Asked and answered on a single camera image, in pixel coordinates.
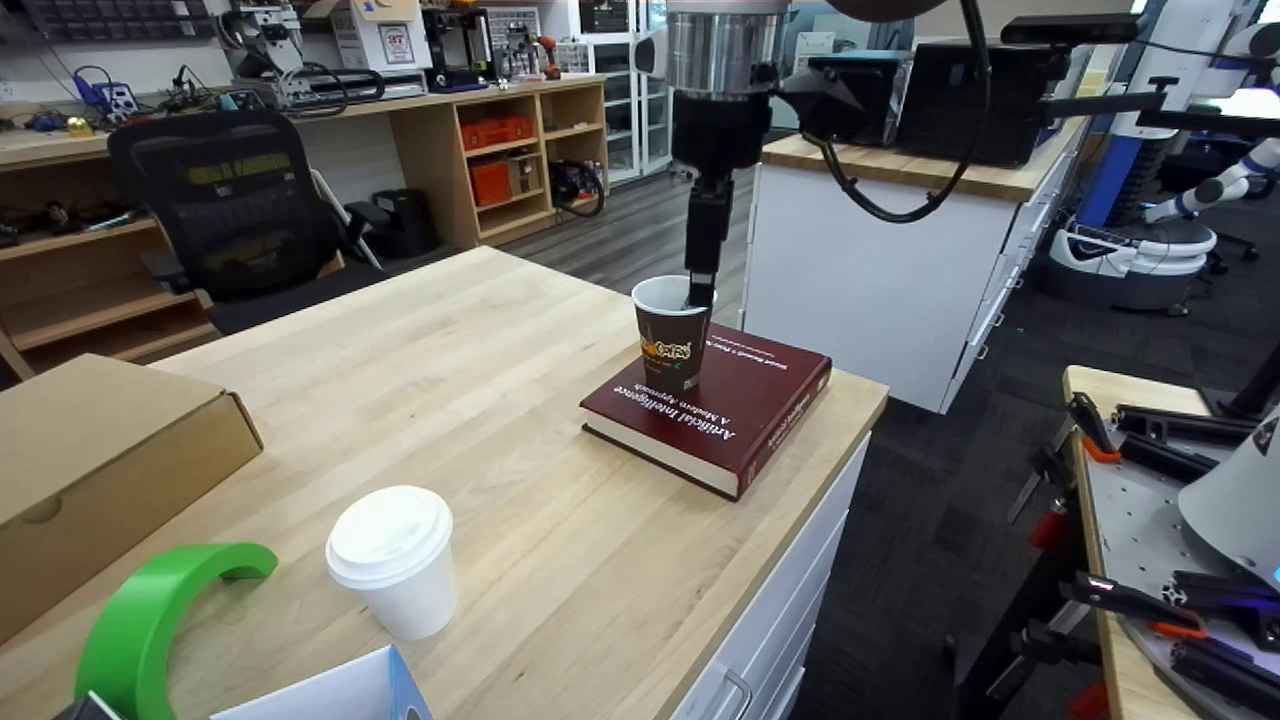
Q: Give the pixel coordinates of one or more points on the black office chair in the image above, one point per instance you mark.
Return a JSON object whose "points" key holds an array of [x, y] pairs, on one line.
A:
{"points": [[227, 200]]}

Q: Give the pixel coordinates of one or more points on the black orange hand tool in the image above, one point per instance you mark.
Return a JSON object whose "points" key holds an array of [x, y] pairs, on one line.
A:
{"points": [[1163, 443]]}

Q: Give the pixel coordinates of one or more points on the green tape roll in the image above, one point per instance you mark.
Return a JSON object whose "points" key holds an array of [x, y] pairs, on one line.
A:
{"points": [[133, 627]]}

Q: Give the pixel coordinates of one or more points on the white table drawer cabinet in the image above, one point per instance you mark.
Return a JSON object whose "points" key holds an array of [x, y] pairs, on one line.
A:
{"points": [[787, 603]]}

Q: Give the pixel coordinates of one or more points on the white lidded paper cup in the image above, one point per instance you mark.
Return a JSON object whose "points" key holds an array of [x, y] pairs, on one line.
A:
{"points": [[397, 564]]}

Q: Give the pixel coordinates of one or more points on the black bag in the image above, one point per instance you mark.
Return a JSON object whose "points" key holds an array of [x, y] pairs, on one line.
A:
{"points": [[397, 225]]}

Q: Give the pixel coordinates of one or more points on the brown paper cup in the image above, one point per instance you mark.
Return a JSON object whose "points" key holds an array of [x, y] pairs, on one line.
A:
{"points": [[669, 343]]}

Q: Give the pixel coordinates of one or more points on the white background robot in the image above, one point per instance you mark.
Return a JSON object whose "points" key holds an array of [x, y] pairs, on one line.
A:
{"points": [[1146, 232]]}

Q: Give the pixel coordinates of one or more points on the wooden desk shelving unit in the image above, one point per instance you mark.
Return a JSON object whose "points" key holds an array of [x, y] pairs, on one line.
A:
{"points": [[426, 145]]}

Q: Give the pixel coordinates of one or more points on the wooden side table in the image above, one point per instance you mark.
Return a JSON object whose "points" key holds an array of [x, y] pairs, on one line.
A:
{"points": [[1115, 627]]}

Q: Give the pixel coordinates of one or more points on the brown cardboard box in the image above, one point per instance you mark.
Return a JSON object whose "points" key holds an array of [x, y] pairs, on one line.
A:
{"points": [[92, 464]]}

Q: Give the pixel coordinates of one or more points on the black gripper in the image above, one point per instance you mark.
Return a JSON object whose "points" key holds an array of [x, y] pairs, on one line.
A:
{"points": [[721, 127]]}

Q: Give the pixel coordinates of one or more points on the white counter with wooden top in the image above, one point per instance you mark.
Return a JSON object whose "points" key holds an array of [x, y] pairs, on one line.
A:
{"points": [[882, 280]]}

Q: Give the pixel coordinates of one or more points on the orange storage bins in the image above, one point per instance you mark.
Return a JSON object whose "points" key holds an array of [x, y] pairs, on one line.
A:
{"points": [[491, 160]]}

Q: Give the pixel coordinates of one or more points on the dark red hardcover book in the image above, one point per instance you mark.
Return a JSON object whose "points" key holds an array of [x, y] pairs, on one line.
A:
{"points": [[733, 402]]}

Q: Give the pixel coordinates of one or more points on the black box on counter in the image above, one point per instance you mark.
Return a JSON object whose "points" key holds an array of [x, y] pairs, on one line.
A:
{"points": [[973, 104]]}

